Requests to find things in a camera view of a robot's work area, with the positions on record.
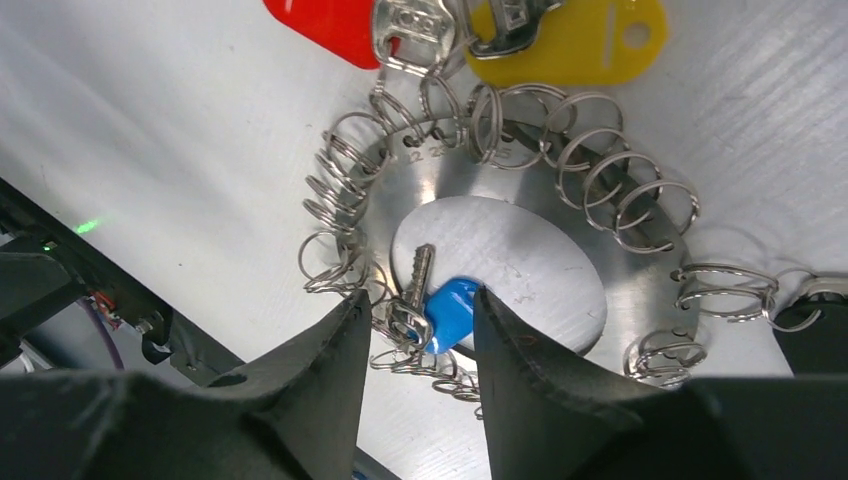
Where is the black head key on disc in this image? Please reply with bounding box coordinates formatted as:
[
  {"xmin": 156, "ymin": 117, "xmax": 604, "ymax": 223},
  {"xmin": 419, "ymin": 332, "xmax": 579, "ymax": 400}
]
[{"xmin": 773, "ymin": 274, "xmax": 847, "ymax": 376}]

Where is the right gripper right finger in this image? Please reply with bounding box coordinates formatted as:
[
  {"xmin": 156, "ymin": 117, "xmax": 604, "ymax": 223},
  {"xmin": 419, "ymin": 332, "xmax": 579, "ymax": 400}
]
[{"xmin": 474, "ymin": 288, "xmax": 847, "ymax": 479}]

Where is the blue tag key on disc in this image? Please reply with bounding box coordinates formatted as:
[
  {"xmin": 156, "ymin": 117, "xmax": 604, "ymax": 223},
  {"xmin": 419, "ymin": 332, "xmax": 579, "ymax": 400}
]
[{"xmin": 388, "ymin": 244, "xmax": 481, "ymax": 355}]

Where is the red tag key on disc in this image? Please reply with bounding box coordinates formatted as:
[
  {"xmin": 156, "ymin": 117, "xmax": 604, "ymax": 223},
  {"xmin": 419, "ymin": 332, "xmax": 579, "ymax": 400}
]
[{"xmin": 264, "ymin": 0, "xmax": 457, "ymax": 77}]

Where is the yellow tag key on disc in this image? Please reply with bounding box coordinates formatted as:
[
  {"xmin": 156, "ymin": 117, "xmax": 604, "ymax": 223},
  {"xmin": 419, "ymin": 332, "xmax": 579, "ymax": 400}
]
[{"xmin": 465, "ymin": 1, "xmax": 669, "ymax": 87}]

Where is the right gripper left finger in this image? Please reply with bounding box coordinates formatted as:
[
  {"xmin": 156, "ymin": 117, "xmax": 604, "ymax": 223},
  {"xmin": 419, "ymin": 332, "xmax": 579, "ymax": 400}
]
[{"xmin": 1, "ymin": 290, "xmax": 372, "ymax": 479}]

